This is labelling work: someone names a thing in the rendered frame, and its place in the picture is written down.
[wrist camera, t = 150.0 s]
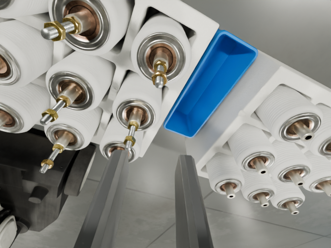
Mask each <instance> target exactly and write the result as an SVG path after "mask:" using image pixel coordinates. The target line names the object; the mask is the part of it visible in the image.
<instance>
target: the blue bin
mask: <svg viewBox="0 0 331 248"><path fill-rule="evenodd" d="M257 56H258V50H257V49H256V48H255V47H253V46H252V45H250V44H248V43H247V42H245V41H243V40H242V39H240V38H238V37H237V36H235V35H233V34H232V33H230V32H228V31H226V30H220V29H217V31H216V33H215V34H214V36H213V38H212V39H211V41H210V43H209V44H208V46H207V48H206V50H205V51H204V53H203V55H202V57H201V59H200V60H199V62H198V64H197V65H196V67H195V69H194V70H193V72H192V74H191V76H190V77H189V79H188V81H187V82H186V84H185V86H184V88H183V89H182V91H181V92H180V94H179V96H178V98H177V99H176V101H175V103H174V104H173V106H172V108H171V110H170V111H169V113H168V115H167V116H166V118H165V121H164V129H166V130H169V131H171V132H174V133H177V134H180V135H182V136H185V137H188V138H193V137H195V135H196V134H197V133H198V132H199V130H200V129H201V128H202V127H203V125H204V124H205V123H206V121H207V120H208V119H209V118H210V116H211V115H212V114H213V113H214V111H215V110H216V109H217V107H218V106H219V105H220V104H221V102H222V101H223V100H224V99H225V97H226V96H227V95H228V93H229V92H230V91H231V90H232V88H233V87H234V86H235V85H236V83H237V82H238V81H239V79H240V78H241V77H242V75H243V74H244V73H245V72H246V70H247V69H248V68H249V67H250V65H251V64H252V63H253V61H254V60H255V59H256V58H257Z"/></svg>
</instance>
